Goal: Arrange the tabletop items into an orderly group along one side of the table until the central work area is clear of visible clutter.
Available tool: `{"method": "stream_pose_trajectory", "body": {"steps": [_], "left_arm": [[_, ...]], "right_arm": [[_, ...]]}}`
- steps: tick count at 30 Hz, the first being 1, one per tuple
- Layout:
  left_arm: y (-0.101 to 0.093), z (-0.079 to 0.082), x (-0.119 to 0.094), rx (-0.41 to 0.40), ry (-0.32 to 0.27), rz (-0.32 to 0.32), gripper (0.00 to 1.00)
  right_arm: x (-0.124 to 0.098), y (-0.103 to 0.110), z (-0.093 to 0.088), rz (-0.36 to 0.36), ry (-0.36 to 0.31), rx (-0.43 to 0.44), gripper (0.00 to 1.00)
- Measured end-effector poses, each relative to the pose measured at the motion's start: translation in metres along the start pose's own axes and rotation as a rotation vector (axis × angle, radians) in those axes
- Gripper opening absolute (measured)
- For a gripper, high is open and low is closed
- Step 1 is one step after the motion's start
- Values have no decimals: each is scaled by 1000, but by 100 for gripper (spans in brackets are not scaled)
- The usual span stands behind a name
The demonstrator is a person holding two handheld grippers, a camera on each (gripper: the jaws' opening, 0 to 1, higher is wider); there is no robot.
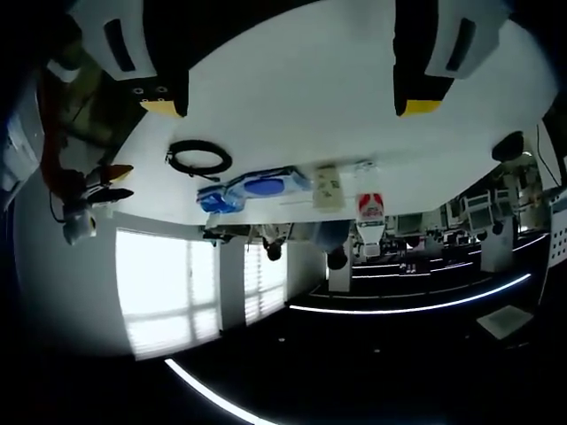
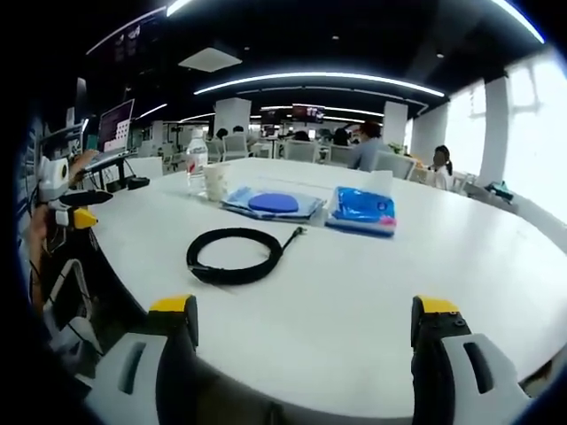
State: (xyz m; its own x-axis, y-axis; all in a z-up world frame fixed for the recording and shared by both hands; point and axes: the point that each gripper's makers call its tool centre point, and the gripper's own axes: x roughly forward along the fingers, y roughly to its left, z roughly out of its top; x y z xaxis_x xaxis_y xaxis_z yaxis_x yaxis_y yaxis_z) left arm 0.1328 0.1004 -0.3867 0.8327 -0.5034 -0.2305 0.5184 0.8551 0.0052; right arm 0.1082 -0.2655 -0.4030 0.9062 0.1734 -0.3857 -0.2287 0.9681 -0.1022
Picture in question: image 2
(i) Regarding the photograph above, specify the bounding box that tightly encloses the blue tissue pack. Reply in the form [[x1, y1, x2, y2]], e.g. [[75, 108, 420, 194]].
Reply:
[[323, 169, 397, 240]]

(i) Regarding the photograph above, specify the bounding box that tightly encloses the blue packet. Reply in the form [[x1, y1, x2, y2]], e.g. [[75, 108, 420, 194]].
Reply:
[[220, 185, 328, 225]]

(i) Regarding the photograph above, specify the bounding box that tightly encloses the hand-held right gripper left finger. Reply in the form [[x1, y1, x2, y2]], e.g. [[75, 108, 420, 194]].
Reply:
[[86, 292, 200, 425]]

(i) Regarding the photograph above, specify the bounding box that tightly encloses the hanging display screen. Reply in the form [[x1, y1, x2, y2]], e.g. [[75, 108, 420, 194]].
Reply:
[[291, 104, 327, 123]]

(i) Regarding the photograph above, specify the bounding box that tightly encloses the long ceiling strip light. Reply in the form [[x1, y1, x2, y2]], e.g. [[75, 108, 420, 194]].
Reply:
[[165, 0, 197, 17], [193, 72, 447, 98]]

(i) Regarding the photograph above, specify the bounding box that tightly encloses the white table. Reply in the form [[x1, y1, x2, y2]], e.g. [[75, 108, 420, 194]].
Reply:
[[90, 157, 567, 420]]

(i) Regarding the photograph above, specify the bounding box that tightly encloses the black cable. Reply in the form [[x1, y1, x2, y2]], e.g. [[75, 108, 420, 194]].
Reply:
[[185, 225, 307, 286]]

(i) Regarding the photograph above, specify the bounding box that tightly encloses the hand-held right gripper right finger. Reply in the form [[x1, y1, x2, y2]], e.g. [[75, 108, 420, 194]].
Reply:
[[410, 295, 533, 425]]

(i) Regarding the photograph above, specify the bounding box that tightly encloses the clear plastic water bottle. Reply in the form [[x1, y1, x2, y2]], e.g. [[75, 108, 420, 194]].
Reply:
[[185, 127, 210, 198]]

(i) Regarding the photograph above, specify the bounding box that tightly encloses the white ceiling air vent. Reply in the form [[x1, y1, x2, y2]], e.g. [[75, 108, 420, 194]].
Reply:
[[177, 45, 243, 73]]

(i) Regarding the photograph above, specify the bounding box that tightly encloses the white paper cup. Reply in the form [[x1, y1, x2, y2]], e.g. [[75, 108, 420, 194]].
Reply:
[[202, 162, 233, 203]]

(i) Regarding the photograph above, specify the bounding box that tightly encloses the open laptop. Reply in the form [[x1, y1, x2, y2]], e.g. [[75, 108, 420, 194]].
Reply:
[[85, 98, 136, 170]]

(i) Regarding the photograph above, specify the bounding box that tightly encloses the window with blinds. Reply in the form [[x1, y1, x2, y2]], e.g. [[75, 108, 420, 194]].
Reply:
[[442, 81, 489, 177], [504, 47, 567, 210]]

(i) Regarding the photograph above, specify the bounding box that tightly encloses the person's left hand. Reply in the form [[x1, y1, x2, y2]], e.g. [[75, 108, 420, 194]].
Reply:
[[25, 205, 50, 267]]

